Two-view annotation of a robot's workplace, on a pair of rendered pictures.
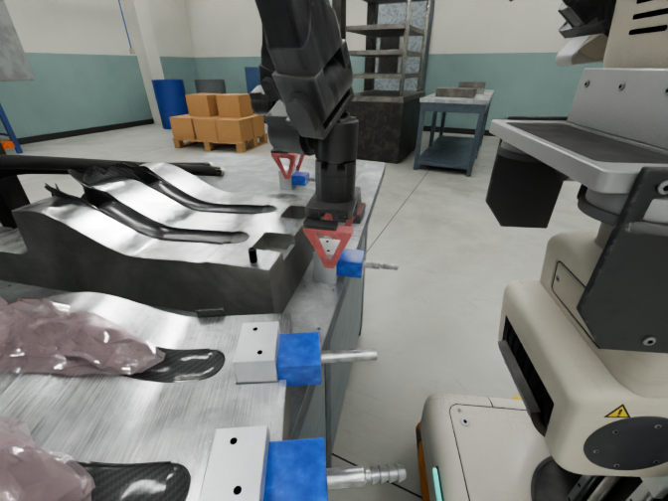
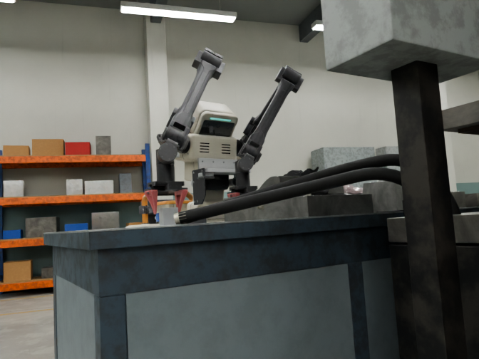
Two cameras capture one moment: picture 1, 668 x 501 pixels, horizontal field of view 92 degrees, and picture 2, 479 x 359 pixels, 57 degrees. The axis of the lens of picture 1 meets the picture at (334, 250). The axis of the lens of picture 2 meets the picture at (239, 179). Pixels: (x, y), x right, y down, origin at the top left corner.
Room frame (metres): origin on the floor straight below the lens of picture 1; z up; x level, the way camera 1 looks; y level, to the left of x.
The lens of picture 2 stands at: (1.69, 1.28, 0.80)
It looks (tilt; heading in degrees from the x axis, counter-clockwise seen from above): 5 degrees up; 227
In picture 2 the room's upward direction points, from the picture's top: 3 degrees counter-clockwise
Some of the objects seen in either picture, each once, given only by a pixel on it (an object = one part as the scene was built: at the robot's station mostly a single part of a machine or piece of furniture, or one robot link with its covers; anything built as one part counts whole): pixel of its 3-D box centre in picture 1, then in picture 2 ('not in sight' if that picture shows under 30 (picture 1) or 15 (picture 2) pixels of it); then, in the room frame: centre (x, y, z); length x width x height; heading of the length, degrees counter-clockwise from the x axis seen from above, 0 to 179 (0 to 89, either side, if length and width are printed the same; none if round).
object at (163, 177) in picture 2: not in sight; (165, 176); (0.90, 0.12, 0.95); 0.10 x 0.07 x 0.07; 167
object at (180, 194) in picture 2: (287, 160); (174, 199); (0.88, 0.12, 0.88); 0.07 x 0.07 x 0.09; 77
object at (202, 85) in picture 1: (213, 103); not in sight; (7.27, 2.47, 0.44); 0.59 x 0.59 x 0.88
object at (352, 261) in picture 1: (356, 262); not in sight; (0.44, -0.04, 0.83); 0.13 x 0.05 x 0.05; 79
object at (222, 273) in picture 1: (164, 223); (290, 198); (0.51, 0.29, 0.87); 0.50 x 0.26 x 0.14; 77
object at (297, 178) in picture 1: (303, 178); (163, 216); (0.90, 0.08, 0.83); 0.13 x 0.05 x 0.05; 77
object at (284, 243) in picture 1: (274, 252); not in sight; (0.40, 0.08, 0.87); 0.05 x 0.05 x 0.04; 77
